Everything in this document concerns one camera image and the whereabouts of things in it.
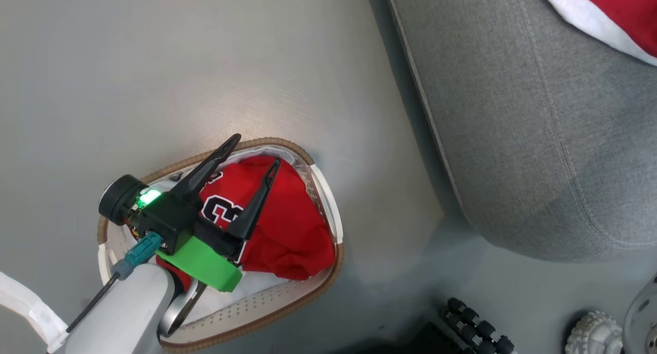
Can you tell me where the black left gripper, green band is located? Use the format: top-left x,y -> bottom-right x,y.
127,133 -> 282,293

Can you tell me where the white basket with brown rim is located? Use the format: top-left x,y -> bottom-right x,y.
97,137 -> 345,353

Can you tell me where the red jersey with number print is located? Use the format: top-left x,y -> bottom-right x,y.
156,155 -> 336,291

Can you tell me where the black roller wheel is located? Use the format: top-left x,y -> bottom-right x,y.
439,297 -> 516,354

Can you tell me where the grey fabric sofa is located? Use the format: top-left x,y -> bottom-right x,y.
382,0 -> 657,263

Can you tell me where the white ribbed wheel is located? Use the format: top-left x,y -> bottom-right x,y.
564,311 -> 625,354

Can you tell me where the red and white garment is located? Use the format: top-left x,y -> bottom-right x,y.
531,0 -> 657,67

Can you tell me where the black cable with teal connector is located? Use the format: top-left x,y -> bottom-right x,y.
65,231 -> 163,335

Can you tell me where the white fabric cable sleeve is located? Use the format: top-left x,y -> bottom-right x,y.
0,271 -> 69,352

